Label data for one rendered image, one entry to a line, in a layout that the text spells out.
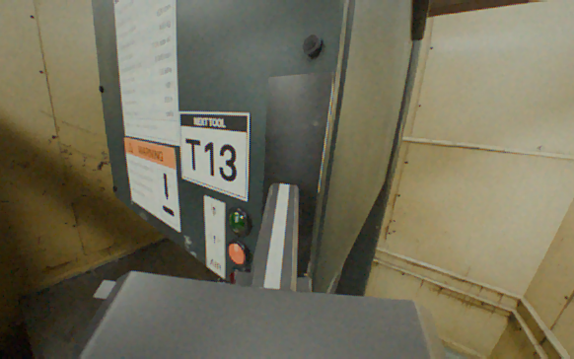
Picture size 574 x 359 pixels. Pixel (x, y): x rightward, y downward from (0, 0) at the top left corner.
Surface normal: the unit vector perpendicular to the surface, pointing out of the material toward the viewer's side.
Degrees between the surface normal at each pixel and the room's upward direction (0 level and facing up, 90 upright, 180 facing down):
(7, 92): 90
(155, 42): 90
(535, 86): 90
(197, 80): 90
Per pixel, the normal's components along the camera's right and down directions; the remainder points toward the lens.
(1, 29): 0.84, 0.20
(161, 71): -0.54, 0.18
